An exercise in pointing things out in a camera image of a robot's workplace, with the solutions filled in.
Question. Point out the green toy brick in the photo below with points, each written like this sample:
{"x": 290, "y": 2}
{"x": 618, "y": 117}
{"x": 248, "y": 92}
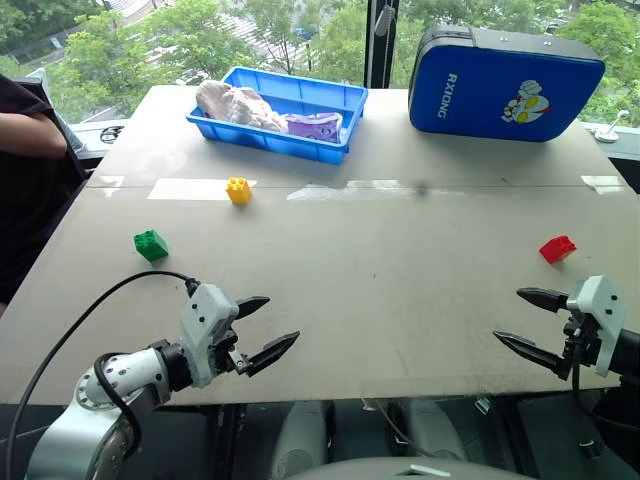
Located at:
{"x": 150, "y": 246}

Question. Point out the red toy brick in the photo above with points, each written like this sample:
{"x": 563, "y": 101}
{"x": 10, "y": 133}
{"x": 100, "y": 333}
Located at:
{"x": 557, "y": 249}

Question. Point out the purple printed pouch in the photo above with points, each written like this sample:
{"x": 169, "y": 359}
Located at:
{"x": 315, "y": 127}

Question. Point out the blue plastic bin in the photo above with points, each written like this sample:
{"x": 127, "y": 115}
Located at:
{"x": 310, "y": 100}

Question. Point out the black eyeglasses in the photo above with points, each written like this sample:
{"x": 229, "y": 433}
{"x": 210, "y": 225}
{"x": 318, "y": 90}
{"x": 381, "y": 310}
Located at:
{"x": 111, "y": 134}

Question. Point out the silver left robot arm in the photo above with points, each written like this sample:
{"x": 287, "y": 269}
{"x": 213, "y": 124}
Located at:
{"x": 100, "y": 395}

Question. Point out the blue black carrying case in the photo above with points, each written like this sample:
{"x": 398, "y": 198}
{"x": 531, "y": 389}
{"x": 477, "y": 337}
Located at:
{"x": 500, "y": 90}

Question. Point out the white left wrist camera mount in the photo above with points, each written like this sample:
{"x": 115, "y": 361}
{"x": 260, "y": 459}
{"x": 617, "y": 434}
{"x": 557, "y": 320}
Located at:
{"x": 202, "y": 325}

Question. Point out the person in dark shirt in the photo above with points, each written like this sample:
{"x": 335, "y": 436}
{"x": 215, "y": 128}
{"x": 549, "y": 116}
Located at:
{"x": 30, "y": 185}

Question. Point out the grey robot leg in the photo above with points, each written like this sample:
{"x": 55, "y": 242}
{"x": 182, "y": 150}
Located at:
{"x": 302, "y": 440}
{"x": 435, "y": 430}

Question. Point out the yellow toy brick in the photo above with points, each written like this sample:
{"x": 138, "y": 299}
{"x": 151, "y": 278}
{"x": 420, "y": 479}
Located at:
{"x": 238, "y": 190}

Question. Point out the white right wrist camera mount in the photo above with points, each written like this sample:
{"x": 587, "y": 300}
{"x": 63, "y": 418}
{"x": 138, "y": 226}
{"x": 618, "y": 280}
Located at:
{"x": 602, "y": 315}

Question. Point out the black window frame post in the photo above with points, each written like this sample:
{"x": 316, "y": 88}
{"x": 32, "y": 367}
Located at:
{"x": 381, "y": 42}

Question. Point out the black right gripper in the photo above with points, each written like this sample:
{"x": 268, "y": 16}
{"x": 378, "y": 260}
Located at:
{"x": 582, "y": 340}

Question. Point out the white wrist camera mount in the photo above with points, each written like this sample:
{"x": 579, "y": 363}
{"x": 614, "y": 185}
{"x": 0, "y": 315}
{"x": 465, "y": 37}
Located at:
{"x": 602, "y": 315}
{"x": 202, "y": 325}

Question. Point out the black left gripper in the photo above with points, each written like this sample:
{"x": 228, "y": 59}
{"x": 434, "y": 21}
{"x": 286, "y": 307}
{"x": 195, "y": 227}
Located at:
{"x": 225, "y": 347}

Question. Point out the grey robot torso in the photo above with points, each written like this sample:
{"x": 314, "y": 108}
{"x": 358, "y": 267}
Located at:
{"x": 415, "y": 469}

